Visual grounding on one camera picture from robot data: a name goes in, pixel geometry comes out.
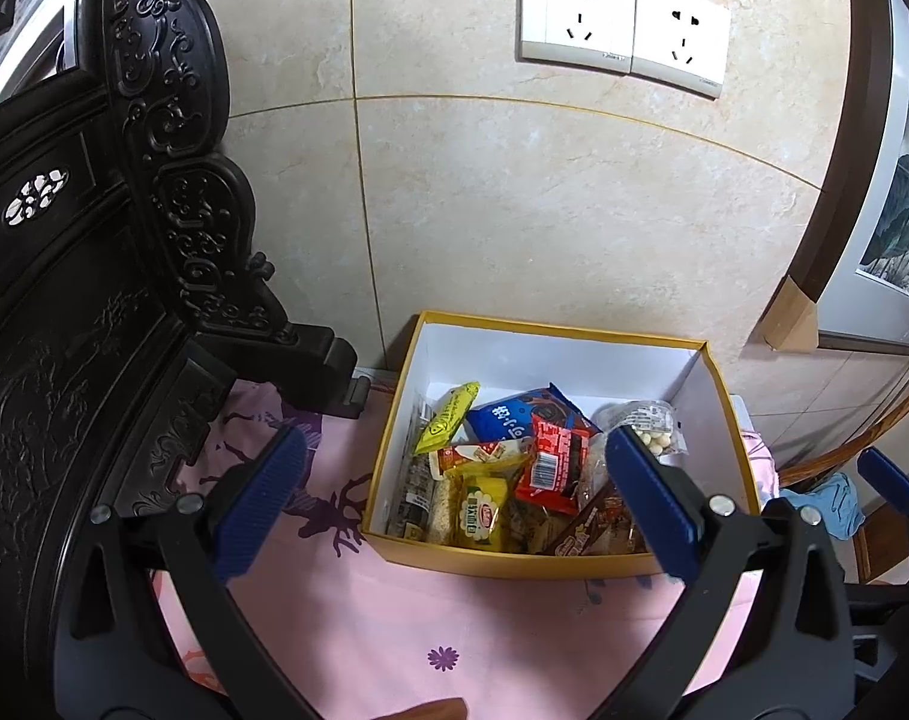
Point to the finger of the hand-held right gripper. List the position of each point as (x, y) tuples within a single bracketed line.
[(889, 596), (885, 476)]

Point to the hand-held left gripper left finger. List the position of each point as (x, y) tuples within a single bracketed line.
[(263, 495)]

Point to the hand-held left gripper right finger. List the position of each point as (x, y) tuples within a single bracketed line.
[(657, 495)]

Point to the clear puffed snack packet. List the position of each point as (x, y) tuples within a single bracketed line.
[(645, 420)]

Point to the blue cookie packet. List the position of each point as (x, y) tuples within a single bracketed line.
[(499, 424)]

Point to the yellow cardboard box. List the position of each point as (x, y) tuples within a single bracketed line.
[(544, 360)]

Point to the white and red snack packet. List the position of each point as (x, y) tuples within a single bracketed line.
[(484, 456)]

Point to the yellow bread packet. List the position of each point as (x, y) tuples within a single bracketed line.
[(480, 514)]

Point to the blue cloth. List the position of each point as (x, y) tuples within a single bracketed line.
[(829, 502)]

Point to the dark brown snack packet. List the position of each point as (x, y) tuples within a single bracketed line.
[(597, 532)]

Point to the wooden chair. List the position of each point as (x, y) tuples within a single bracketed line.
[(807, 471)]

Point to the dark printed snack packet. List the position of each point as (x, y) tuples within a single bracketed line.
[(417, 499)]

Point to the sesame bar packet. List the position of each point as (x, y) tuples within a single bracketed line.
[(443, 514)]

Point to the cardboard corner protector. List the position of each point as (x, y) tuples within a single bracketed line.
[(788, 322)]

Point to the yellow-green snack packet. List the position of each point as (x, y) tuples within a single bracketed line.
[(447, 420)]

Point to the pink printed cloth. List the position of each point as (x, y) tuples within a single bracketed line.
[(424, 615)]

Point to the black carved wooden furniture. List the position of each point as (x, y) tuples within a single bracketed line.
[(87, 315)]

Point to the brown rounded object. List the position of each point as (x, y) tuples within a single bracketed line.
[(432, 711)]

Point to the brown framed ink painting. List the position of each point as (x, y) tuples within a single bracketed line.
[(904, 202)]

